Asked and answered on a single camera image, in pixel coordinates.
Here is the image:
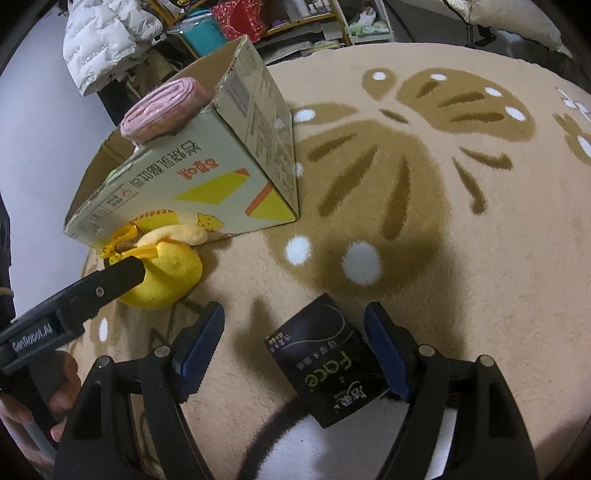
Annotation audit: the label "person's left hand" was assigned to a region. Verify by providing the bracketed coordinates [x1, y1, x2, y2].
[0, 351, 82, 457]

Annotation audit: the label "cardboard box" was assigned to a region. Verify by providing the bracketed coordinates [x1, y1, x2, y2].
[64, 36, 301, 247]

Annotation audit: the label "white puffer jacket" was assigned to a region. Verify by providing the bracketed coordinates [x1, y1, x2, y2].
[62, 0, 167, 97]

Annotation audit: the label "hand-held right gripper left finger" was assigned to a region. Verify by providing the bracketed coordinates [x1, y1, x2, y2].
[54, 301, 226, 480]

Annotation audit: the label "plush toys in cart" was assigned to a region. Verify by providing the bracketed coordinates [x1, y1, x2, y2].
[348, 11, 391, 37]

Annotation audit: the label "black tissue packet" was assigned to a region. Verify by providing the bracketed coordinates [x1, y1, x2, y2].
[263, 293, 393, 429]

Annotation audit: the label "beige hanging coat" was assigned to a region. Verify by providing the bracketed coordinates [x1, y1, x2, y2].
[129, 46, 185, 97]

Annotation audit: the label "black hanging garment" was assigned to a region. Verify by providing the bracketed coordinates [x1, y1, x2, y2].
[97, 69, 139, 126]

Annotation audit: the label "yellow plush toy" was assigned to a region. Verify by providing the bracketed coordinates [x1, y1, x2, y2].
[100, 222, 209, 309]

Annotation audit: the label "teal bag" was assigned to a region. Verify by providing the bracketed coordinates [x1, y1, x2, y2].
[178, 8, 229, 58]

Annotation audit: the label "low stack of books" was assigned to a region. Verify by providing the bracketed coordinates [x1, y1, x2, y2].
[252, 34, 345, 65]

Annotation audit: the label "white trolley cart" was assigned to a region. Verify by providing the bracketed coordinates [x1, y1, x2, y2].
[344, 0, 397, 44]

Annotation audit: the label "red gift bag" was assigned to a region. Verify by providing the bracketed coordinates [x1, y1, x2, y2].
[212, 0, 269, 43]

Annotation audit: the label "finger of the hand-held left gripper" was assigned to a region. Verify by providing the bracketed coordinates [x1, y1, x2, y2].
[58, 258, 148, 324]

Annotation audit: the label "pink roll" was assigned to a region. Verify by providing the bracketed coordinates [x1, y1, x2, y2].
[120, 78, 217, 148]

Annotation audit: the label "white padded chair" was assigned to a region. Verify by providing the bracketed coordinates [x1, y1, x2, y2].
[445, 0, 571, 56]

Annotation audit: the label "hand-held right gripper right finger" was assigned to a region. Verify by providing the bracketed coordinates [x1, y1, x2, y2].
[364, 301, 541, 480]

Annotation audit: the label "wooden shelf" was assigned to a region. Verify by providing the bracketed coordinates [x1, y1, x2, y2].
[157, 0, 354, 51]

